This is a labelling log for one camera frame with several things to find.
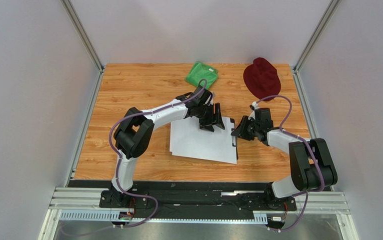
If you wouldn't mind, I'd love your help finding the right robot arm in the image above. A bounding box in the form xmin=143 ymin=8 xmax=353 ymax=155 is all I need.
xmin=231 ymin=108 xmax=338 ymax=202

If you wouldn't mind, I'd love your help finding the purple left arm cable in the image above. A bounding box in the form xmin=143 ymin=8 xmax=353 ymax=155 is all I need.
xmin=59 ymin=78 xmax=208 ymax=234

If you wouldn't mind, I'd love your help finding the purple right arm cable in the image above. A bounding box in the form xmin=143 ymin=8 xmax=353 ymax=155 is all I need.
xmin=253 ymin=95 xmax=326 ymax=233

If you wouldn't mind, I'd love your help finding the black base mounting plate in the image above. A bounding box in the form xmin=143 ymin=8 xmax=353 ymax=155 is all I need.
xmin=68 ymin=179 xmax=332 ymax=221

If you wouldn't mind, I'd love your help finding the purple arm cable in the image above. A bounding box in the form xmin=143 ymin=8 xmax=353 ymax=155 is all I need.
xmin=59 ymin=78 xmax=208 ymax=234
xmin=253 ymin=95 xmax=326 ymax=233

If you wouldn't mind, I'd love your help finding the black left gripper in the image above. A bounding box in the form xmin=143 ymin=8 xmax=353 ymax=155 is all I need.
xmin=195 ymin=103 xmax=226 ymax=133

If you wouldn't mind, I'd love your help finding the dark red hat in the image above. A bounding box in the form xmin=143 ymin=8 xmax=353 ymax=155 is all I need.
xmin=243 ymin=57 xmax=281 ymax=102

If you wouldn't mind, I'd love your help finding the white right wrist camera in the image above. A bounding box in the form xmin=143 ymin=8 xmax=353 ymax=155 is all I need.
xmin=248 ymin=101 xmax=259 ymax=120

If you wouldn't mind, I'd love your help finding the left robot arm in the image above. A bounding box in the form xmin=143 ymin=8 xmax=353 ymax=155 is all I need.
xmin=109 ymin=86 xmax=225 ymax=205

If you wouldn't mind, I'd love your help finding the green folded cloth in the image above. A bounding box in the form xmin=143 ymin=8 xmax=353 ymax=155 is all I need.
xmin=185 ymin=61 xmax=219 ymax=90

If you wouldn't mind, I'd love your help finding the aluminium frame rail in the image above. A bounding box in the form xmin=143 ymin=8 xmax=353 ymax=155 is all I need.
xmin=39 ymin=187 xmax=359 ymax=240

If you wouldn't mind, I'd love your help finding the white paper sheet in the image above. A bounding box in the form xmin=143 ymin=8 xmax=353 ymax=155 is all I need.
xmin=172 ymin=117 xmax=229 ymax=164
xmin=169 ymin=120 xmax=185 ymax=155

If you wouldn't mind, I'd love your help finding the black clipboard folder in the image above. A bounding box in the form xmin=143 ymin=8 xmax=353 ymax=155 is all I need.
xmin=222 ymin=117 xmax=239 ymax=165

